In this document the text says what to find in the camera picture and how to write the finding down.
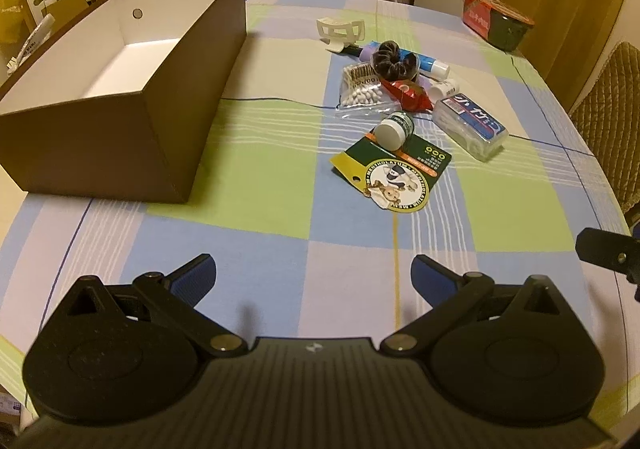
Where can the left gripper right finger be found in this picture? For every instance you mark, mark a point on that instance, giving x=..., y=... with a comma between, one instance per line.
x=452, y=297

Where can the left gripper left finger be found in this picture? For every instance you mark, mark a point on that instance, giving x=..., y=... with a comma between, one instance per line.
x=171, y=301

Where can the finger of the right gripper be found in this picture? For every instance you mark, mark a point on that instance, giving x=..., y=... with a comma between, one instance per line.
x=610, y=250

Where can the green lip balm card pack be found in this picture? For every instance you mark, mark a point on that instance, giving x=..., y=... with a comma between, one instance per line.
x=393, y=166

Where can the blue dental floss pick box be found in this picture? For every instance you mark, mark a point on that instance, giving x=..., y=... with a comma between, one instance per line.
x=470, y=126

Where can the red candy wrapper packet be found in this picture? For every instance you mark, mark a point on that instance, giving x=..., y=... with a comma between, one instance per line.
x=411, y=96

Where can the small white cap bottle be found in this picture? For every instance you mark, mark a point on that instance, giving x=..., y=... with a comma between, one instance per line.
x=443, y=89

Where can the cotton swab bag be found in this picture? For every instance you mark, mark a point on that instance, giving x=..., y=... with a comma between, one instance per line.
x=363, y=94

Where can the blue white tube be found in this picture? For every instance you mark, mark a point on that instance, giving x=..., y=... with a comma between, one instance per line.
x=433, y=68

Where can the dark hair scrunchie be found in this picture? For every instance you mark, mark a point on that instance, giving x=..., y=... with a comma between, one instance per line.
x=391, y=63

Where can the black pen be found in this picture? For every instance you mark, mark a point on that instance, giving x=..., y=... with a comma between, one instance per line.
x=352, y=50

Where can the purple cream tube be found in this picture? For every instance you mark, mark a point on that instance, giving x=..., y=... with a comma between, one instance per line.
x=367, y=51

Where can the checkered pastel tablecloth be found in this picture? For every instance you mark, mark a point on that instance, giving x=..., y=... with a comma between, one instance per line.
x=299, y=251

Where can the brown cardboard box white inside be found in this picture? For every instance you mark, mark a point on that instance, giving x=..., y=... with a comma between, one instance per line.
x=118, y=103

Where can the red instant noodle bowl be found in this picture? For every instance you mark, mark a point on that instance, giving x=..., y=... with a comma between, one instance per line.
x=496, y=23

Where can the silver foil snack bag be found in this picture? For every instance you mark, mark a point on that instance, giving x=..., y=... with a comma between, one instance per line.
x=42, y=32

